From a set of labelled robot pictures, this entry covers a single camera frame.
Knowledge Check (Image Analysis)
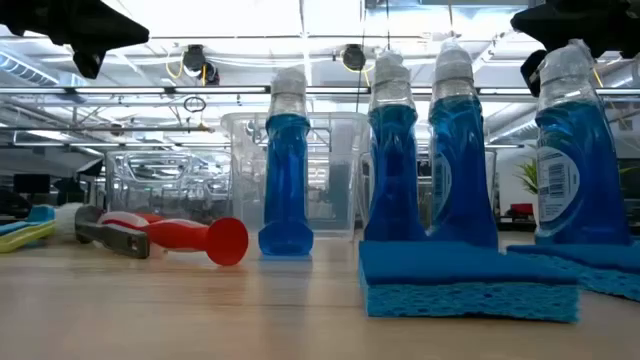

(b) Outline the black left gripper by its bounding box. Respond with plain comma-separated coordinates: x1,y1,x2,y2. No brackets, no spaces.
0,0,150,80

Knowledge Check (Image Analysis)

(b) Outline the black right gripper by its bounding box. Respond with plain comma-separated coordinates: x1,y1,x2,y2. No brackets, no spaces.
510,0,640,98

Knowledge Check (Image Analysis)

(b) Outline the blue dish soap bottle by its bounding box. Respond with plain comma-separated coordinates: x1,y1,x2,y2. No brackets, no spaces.
258,67,315,258
363,49,428,243
532,38,633,247
427,39,500,250

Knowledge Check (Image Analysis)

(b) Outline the blue sponge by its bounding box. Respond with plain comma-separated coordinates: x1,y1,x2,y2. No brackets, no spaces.
357,240,582,324
505,240,640,303

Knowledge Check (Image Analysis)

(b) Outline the green potted plant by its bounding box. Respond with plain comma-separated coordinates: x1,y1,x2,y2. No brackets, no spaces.
514,158,640,197

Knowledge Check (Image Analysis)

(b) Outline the grey dish brush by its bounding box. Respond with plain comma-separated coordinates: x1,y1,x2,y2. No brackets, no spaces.
53,201,152,260

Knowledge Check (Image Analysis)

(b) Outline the yellow-green dish brush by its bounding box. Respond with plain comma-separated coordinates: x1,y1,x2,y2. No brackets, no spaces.
0,219,58,254

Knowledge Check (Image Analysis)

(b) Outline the red dish brush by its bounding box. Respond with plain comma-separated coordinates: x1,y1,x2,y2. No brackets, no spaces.
97,210,250,267

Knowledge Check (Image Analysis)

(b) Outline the tall clear plastic bin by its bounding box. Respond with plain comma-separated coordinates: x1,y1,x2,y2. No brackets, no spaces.
220,112,373,239

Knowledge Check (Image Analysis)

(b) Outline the black ceiling cable reel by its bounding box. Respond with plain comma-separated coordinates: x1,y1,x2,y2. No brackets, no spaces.
341,43,369,73
180,43,222,87

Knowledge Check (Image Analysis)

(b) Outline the clear handled plastic bin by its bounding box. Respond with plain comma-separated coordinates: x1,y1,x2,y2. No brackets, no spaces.
104,148,234,226
359,148,499,236

